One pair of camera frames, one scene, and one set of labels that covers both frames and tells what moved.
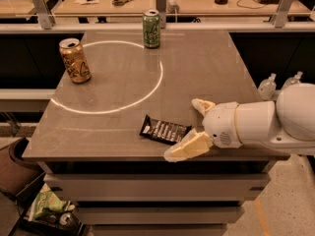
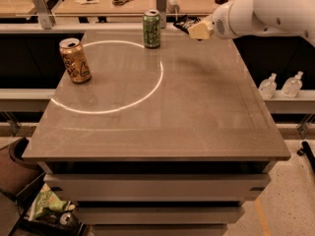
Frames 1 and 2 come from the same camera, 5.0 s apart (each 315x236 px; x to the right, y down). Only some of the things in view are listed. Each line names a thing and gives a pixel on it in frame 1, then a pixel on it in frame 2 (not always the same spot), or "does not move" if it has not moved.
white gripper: x=220 y=123 → x=222 y=24
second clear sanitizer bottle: x=292 y=81 does not move
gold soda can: x=75 y=60 does not move
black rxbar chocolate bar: x=163 y=132 → x=184 y=23
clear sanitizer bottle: x=267 y=88 does not move
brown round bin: x=16 y=170 does not move
